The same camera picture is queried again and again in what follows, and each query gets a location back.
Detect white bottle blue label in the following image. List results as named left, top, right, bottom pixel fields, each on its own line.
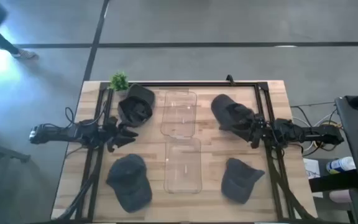
left=326, top=156, right=357, bottom=175

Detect dark blue-grey cap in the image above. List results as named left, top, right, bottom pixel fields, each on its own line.
left=106, top=153, right=153, bottom=214

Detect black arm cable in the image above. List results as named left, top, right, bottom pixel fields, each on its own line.
left=64, top=100, right=109, bottom=129

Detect white paper sheet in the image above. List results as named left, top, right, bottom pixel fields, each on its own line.
left=303, top=157, right=321, bottom=180

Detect white and black cables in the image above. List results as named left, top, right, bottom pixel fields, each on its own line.
left=290, top=101, right=345, bottom=158

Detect green plant in white pot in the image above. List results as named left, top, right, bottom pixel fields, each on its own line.
left=108, top=71, right=131, bottom=98

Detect black cap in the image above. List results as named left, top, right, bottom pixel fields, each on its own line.
left=117, top=83, right=155, bottom=129

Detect clear plastic bin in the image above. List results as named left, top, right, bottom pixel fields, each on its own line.
left=163, top=136, right=203, bottom=194
left=160, top=90, right=198, bottom=138

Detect dark grey cap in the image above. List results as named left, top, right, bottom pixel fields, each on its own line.
left=210, top=93, right=257, bottom=142
left=221, top=157, right=266, bottom=205

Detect dark metal stand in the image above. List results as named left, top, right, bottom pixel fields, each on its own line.
left=0, top=124, right=31, bottom=164

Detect pink round object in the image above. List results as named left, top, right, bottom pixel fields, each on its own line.
left=328, top=189, right=353, bottom=204

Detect black aluminium frame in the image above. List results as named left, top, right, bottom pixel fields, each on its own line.
left=73, top=81, right=317, bottom=222

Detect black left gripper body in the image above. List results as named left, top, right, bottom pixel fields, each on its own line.
left=102, top=116, right=122, bottom=153

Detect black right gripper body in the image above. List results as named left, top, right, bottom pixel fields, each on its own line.
left=249, top=114, right=273, bottom=149

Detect black cable bundle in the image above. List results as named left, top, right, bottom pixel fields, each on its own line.
left=57, top=149, right=102, bottom=220

